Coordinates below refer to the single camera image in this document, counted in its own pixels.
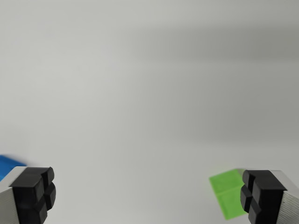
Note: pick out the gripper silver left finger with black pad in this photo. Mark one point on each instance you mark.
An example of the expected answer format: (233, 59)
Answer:
(30, 193)

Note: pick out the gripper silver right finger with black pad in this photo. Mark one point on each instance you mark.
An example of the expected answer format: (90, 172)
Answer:
(266, 196)

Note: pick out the green translucent cube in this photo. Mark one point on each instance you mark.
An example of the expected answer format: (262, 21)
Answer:
(225, 193)

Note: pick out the blue cube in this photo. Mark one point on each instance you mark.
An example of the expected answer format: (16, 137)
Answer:
(7, 165)

